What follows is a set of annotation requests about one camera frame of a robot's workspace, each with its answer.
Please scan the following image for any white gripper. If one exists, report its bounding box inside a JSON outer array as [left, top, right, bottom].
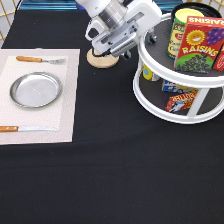
[[85, 0, 162, 60]]

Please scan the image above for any black bowl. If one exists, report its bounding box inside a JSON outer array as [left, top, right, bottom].
[[171, 2, 222, 20]]

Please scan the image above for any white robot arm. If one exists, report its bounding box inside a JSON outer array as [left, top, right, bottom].
[[76, 0, 162, 57]]

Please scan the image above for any white two-tier lazy Susan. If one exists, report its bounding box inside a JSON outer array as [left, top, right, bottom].
[[133, 13, 224, 124]]

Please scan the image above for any silver metal plate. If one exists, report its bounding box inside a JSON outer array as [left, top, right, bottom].
[[10, 72, 62, 108]]

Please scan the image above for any round wooden coaster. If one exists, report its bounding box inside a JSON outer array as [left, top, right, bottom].
[[86, 49, 119, 68]]

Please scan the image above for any blue white box lower tier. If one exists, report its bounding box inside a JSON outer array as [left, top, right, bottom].
[[162, 80, 196, 94]]

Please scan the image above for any yellow green can upper tier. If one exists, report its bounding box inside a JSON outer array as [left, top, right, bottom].
[[167, 8, 203, 59]]

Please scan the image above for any red raisins box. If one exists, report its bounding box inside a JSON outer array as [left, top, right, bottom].
[[174, 16, 224, 73]]

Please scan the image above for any red butter box lower tier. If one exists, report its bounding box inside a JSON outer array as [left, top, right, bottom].
[[166, 91, 197, 113]]

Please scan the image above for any red box upper tier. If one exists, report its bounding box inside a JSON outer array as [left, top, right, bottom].
[[213, 44, 224, 71]]

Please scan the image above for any beige placemat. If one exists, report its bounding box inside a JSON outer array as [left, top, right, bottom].
[[0, 49, 80, 145]]

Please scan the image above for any black tablecloth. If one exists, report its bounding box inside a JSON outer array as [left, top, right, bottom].
[[0, 9, 224, 224]]

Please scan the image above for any wooden handled fork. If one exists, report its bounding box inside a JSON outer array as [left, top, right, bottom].
[[16, 56, 66, 65]]

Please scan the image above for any wooden handled knife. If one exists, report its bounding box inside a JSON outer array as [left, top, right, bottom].
[[0, 126, 57, 132]]

